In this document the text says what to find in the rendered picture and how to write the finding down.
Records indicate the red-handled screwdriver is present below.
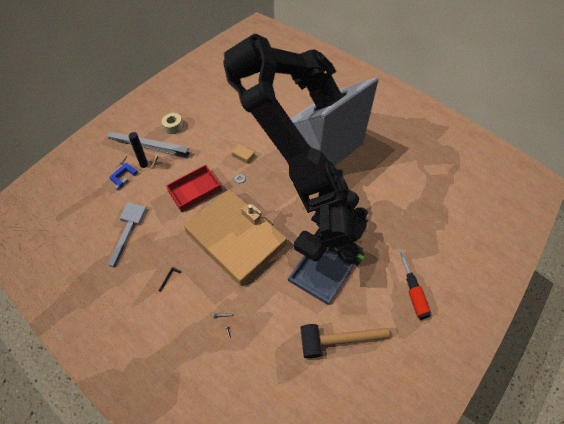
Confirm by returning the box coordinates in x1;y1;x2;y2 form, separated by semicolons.
399;250;431;320

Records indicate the black rubber mallet with wooden handle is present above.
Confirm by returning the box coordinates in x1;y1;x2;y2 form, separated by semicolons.
300;324;390;358

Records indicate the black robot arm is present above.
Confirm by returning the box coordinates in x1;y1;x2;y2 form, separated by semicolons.
223;34;368;247

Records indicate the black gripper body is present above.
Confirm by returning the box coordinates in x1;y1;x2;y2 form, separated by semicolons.
294;190;359;262

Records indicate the grey metal washer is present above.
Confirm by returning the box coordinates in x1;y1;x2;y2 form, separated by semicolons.
234;174;246;184

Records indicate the red shallow tray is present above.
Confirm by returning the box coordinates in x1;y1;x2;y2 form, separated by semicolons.
166;165;222;212

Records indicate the black cylinder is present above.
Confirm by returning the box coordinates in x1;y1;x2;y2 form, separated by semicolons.
129;132;148;168

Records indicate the light brown wooden board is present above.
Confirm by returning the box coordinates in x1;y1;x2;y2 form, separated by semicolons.
184;189;287;286

